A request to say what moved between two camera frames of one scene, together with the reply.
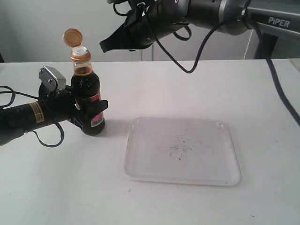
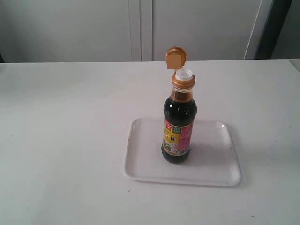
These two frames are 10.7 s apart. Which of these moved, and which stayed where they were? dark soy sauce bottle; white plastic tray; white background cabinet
Moved: dark soy sauce bottle
Stayed: white plastic tray; white background cabinet
